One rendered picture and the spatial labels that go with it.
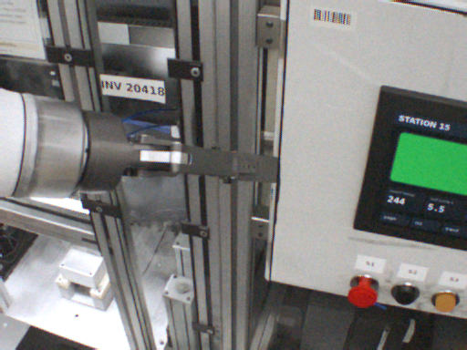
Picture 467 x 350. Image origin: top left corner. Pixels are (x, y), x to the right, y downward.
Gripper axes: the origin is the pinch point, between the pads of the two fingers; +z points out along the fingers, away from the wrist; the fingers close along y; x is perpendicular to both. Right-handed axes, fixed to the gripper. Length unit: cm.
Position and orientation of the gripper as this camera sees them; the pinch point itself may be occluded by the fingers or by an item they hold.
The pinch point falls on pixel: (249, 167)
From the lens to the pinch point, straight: 57.6
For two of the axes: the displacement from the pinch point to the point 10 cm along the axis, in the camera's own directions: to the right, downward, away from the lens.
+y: -6.1, -0.3, 7.9
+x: -0.8, 10.0, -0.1
